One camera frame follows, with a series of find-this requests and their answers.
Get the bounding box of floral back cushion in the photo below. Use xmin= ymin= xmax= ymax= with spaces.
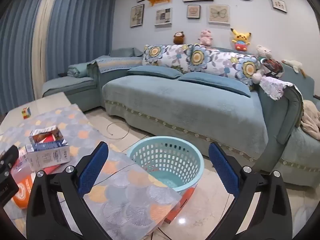
xmin=142 ymin=44 xmax=262 ymax=86

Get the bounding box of tall framed picture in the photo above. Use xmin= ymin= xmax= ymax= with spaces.
xmin=130 ymin=4 xmax=145 ymax=28

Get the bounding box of white lace cover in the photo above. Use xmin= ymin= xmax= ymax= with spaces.
xmin=258 ymin=75 xmax=298 ymax=101

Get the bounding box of cream curtain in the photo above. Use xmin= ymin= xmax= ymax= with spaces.
xmin=31 ymin=0 xmax=60 ymax=100

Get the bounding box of patterned grey orange tablecloth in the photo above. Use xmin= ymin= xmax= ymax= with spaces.
xmin=0 ymin=104 xmax=182 ymax=240

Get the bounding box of small colourful box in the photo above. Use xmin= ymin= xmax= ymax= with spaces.
xmin=28 ymin=126 xmax=63 ymax=148

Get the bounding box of pink pig plush toy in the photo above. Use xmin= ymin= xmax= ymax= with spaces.
xmin=198 ymin=29 xmax=214 ymax=46

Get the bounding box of framed collage picture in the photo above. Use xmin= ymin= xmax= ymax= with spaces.
xmin=154 ymin=8 xmax=173 ymax=26

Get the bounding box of teal sofa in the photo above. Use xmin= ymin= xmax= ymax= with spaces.
xmin=42 ymin=45 xmax=320 ymax=188

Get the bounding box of blue curtain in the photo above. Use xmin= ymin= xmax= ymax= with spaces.
xmin=0 ymin=0 xmax=48 ymax=117
xmin=46 ymin=0 xmax=118 ymax=80

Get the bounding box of blue flat cushion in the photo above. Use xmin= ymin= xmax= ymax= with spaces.
xmin=127 ymin=65 xmax=184 ymax=79
xmin=177 ymin=72 xmax=252 ymax=98

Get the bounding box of teal plastic basket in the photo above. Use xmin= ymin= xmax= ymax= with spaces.
xmin=126 ymin=136 xmax=205 ymax=194

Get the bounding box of red flat packet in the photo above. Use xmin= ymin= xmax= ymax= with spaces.
xmin=43 ymin=164 xmax=62 ymax=175

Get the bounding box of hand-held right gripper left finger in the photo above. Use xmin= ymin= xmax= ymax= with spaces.
xmin=26 ymin=141 xmax=113 ymax=240

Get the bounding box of blue striped sofa throw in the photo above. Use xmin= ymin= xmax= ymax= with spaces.
xmin=87 ymin=56 xmax=143 ymax=74

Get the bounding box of orange snack bag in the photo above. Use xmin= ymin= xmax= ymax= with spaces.
xmin=10 ymin=146 xmax=37 ymax=210

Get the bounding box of yellow plush toy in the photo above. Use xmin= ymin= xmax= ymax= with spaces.
xmin=230 ymin=28 xmax=252 ymax=51

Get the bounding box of white goose plush toy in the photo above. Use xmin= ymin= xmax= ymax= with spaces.
xmin=281 ymin=59 xmax=307 ymax=78

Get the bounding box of white bear plush toy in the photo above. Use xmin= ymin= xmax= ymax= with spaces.
xmin=251 ymin=45 xmax=273 ymax=84

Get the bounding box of small square framed picture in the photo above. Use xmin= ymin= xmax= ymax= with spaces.
xmin=186 ymin=4 xmax=201 ymax=19

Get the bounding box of beige blanket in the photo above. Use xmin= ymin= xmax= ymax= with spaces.
xmin=299 ymin=100 xmax=320 ymax=141

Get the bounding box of thin floor cable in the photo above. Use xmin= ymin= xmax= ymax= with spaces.
xmin=106 ymin=122 xmax=130 ymax=140

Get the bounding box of small white framed picture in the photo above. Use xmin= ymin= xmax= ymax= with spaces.
xmin=270 ymin=0 xmax=288 ymax=14

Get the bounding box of folded teal blanket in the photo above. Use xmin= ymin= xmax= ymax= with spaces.
xmin=67 ymin=63 xmax=89 ymax=78

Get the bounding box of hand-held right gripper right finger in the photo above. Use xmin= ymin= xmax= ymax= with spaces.
xmin=204 ymin=142 xmax=293 ymax=240

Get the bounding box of brown monkey plush toy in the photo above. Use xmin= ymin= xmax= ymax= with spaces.
xmin=173 ymin=31 xmax=186 ymax=45

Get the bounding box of butterfly picture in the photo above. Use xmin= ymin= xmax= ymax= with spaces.
xmin=208 ymin=4 xmax=231 ymax=25

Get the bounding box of white blue carton box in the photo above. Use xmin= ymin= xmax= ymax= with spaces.
xmin=25 ymin=141 xmax=71 ymax=172

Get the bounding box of dark patterned cloth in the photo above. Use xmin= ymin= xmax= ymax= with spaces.
xmin=260 ymin=58 xmax=283 ymax=78

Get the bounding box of orange cardboard box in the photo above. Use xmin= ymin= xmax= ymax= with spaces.
xmin=164 ymin=187 xmax=196 ymax=225

